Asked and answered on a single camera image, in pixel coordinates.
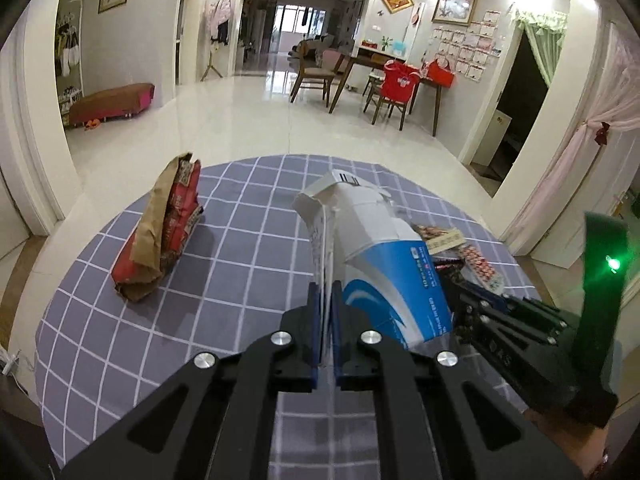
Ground wall of paper certificates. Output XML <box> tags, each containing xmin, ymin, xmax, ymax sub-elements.
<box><xmin>432</xmin><ymin>9</ymin><xmax>503</xmax><ymax>81</ymax></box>

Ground wide framed wall picture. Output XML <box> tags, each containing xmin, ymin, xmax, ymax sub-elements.
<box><xmin>431</xmin><ymin>0</ymin><xmax>479</xmax><ymax>27</ymax></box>

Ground person's right hand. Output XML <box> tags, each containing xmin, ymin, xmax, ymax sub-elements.
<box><xmin>525</xmin><ymin>407</ymin><xmax>608</xmax><ymax>480</ymax></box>

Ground wooden coat stand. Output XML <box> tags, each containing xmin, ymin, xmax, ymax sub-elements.
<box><xmin>201</xmin><ymin>0</ymin><xmax>233</xmax><ymax>82</ymax></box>

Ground white cabinet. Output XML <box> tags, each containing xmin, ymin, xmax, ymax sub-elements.
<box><xmin>472</xmin><ymin>109</ymin><xmax>513</xmax><ymax>168</ymax></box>

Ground black snack wrapper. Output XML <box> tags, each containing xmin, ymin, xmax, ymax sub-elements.
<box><xmin>431</xmin><ymin>255</ymin><xmax>468</xmax><ymax>288</ymax></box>

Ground wooden dining table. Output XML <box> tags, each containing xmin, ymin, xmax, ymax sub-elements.
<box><xmin>327</xmin><ymin>52</ymin><xmax>446</xmax><ymax>136</ymax></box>

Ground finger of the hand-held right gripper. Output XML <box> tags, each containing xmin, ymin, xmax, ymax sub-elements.
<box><xmin>437</xmin><ymin>272</ymin><xmax>481</xmax><ymax>341</ymax></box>
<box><xmin>467</xmin><ymin>282</ymin><xmax>571</xmax><ymax>333</ymax></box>

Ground beige printed snack wrapper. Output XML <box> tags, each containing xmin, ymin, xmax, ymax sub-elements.
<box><xmin>416</xmin><ymin>224</ymin><xmax>463</xmax><ymax>256</ymax></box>

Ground white blue carton box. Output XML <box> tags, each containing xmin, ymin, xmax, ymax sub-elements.
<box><xmin>291</xmin><ymin>170</ymin><xmax>455</xmax><ymax>353</ymax></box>

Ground plain wooden chair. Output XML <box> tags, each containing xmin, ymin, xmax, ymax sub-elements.
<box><xmin>290</xmin><ymin>40</ymin><xmax>337</xmax><ymax>107</ymax></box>

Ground pink floral curtain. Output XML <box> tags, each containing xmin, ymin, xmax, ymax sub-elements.
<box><xmin>500</xmin><ymin>25</ymin><xmax>640</xmax><ymax>256</ymax></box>

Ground pink jacket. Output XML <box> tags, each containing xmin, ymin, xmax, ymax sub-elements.
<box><xmin>204</xmin><ymin>0</ymin><xmax>233</xmax><ymax>43</ymax></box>

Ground red brown paper bag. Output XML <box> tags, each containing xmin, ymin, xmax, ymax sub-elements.
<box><xmin>111</xmin><ymin>152</ymin><xmax>205</xmax><ymax>303</ymax></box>

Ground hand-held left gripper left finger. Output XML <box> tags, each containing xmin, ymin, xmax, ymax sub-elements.
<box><xmin>60</xmin><ymin>282</ymin><xmax>326</xmax><ymax>480</ymax></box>

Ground red pill blister pack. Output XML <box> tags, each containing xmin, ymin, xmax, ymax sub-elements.
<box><xmin>459</xmin><ymin>244</ymin><xmax>502</xmax><ymax>295</ymax></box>

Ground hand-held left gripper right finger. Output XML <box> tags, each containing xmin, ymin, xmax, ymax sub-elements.
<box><xmin>331</xmin><ymin>282</ymin><xmax>581</xmax><ymax>480</ymax></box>

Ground wooden chair with red cover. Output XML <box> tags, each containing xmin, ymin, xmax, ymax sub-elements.
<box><xmin>362</xmin><ymin>59</ymin><xmax>421</xmax><ymax>132</ymax></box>

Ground green curtain valance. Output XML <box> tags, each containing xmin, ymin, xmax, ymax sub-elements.
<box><xmin>509</xmin><ymin>4</ymin><xmax>568</xmax><ymax>83</ymax></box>

